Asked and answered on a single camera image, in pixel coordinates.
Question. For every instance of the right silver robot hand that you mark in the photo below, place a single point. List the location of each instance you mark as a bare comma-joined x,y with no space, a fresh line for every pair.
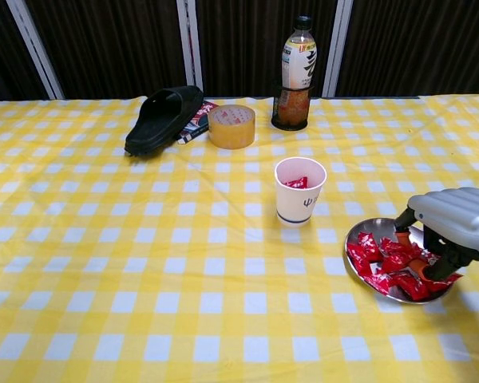
459,219

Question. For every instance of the white partition post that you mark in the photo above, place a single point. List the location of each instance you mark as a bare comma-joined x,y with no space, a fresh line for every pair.
189,44
337,48
36,48

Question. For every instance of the plastic drink bottle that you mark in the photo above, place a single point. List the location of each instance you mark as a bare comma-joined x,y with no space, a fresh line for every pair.
299,60

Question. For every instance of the black rubber slipper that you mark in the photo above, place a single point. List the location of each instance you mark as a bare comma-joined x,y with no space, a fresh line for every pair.
155,127

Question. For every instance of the dark pleated curtain panel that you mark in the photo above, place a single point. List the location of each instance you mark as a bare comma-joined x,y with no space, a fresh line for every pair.
243,44
112,44
4,52
415,44

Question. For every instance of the yellow white checked tablecloth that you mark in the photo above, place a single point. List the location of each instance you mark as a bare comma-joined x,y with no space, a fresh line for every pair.
143,259

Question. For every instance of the clear packing tape roll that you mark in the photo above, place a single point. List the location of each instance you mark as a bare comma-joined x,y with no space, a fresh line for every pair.
231,135

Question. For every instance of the black mesh cup holder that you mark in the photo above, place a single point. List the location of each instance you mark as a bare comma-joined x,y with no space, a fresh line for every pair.
289,127

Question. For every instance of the white paper cup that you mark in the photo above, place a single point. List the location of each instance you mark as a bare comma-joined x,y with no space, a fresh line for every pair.
291,207

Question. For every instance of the round steel plate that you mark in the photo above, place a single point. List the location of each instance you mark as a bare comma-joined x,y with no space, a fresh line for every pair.
369,227

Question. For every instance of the red candy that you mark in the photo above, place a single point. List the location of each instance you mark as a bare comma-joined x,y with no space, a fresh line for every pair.
447,281
363,244
413,287
397,249
297,183
373,279

